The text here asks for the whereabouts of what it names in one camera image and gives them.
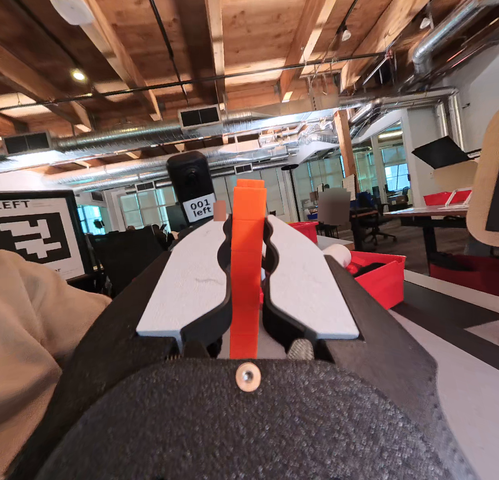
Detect black strap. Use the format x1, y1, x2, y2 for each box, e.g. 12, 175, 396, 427
356, 262, 386, 278

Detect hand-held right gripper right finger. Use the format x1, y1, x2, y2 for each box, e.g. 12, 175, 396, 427
262, 214, 360, 358

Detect red divided plastic bin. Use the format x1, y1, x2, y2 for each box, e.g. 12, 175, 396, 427
344, 250, 407, 310

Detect black floor lamp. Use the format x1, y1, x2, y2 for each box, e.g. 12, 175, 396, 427
281, 164, 301, 223

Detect small red bin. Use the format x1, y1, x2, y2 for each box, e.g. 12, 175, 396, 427
423, 190, 473, 207

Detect black rectangular panel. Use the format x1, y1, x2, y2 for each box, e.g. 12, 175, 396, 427
412, 135, 471, 170

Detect small wooden board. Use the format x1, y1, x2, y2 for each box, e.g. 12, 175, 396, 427
433, 160, 480, 193

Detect black high-back chair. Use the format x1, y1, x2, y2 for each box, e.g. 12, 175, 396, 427
87, 226, 165, 298

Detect framed marker poster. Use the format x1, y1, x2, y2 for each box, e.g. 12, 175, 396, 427
0, 190, 89, 282

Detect large red tote bin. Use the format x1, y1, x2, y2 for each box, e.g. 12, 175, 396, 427
288, 221, 319, 245

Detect orange block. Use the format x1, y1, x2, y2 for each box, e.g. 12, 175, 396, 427
229, 178, 268, 360

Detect black office chair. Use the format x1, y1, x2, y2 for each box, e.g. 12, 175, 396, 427
360, 191, 397, 247

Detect small white board stand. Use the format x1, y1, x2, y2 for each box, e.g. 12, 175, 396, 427
444, 189, 473, 208

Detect wooden top desk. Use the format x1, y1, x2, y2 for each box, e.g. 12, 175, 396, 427
349, 208, 379, 251
383, 206, 469, 278

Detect white water bottle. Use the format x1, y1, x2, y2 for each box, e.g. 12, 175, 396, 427
321, 244, 352, 269

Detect black faced wooden board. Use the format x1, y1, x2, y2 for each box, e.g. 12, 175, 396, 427
465, 111, 499, 248

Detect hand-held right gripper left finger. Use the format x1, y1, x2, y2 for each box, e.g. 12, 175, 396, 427
136, 217, 233, 358

